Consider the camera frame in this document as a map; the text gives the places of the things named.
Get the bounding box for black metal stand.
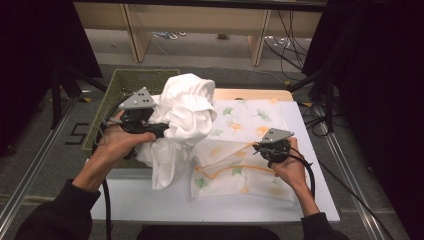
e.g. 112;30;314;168
49;64;109;130
287;69;336;133

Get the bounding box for person's right hand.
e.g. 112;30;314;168
271;136;310;192

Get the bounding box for black floor cable loops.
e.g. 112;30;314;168
299;99;349;138

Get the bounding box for green woven basket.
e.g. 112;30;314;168
82;68;181;169

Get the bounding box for black curtain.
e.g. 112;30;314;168
301;0;424;240
0;0;103;158

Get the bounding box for beige wooden desk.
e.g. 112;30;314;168
72;1;324;67

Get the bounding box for blue and white cord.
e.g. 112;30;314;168
152;31;188;41

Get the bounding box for hanging black cable bundle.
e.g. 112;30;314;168
264;9;309;73

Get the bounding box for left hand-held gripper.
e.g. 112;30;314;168
118;87;170;140

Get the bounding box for person's left hand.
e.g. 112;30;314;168
90;118;157;175

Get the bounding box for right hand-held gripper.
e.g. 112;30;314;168
253;127;295;169

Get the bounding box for white garment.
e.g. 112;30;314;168
134;73;218;192

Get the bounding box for leaf print mesh laundry bag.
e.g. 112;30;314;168
190;97;300;204

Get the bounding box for right hand-held gripper cable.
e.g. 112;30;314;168
286;153;316;201

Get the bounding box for aluminium floor rail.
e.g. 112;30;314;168
0;96;85;232
316;109;392;240

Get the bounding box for long black floor cable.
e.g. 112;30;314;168
318;159;396;240

